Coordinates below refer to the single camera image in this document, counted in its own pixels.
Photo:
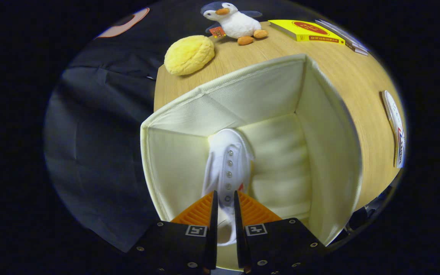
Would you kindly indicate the cream fabric storage box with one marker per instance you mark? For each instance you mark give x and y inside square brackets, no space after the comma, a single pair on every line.
[273,168]

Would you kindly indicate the yellow round plush cushion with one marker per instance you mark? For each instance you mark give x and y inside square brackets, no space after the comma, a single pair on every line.
[189,55]

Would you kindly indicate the white canvas shoe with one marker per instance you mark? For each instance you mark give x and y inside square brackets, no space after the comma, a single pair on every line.
[224,160]
[393,126]

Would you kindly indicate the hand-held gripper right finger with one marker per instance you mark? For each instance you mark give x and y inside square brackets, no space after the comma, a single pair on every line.
[239,229]

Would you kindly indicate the penguin plush toy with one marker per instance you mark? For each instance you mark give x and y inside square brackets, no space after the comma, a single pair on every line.
[237,23]

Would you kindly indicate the yellow book with red circle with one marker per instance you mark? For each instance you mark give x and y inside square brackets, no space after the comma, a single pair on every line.
[306,31]

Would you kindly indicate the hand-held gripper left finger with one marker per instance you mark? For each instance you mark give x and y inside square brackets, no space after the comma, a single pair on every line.
[213,229]

